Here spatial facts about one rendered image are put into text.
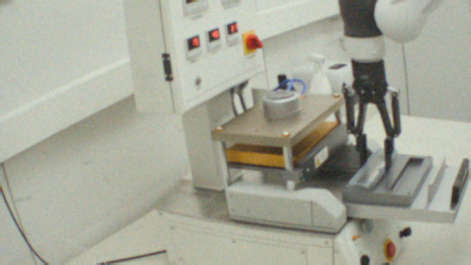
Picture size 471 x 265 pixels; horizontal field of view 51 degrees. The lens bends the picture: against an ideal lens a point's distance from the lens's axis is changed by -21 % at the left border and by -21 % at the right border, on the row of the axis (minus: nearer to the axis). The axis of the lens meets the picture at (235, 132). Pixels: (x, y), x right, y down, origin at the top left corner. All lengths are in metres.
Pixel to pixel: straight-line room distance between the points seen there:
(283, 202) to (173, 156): 0.75
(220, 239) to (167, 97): 0.32
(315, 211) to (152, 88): 0.42
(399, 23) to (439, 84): 2.68
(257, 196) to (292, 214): 0.08
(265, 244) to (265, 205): 0.09
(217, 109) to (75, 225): 0.54
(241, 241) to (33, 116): 0.59
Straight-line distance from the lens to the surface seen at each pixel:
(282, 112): 1.23
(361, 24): 1.09
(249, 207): 1.20
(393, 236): 1.34
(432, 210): 1.09
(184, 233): 1.34
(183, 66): 1.20
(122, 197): 1.70
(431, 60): 3.64
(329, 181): 1.35
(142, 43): 1.23
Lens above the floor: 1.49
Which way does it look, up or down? 19 degrees down
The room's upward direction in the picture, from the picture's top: 8 degrees counter-clockwise
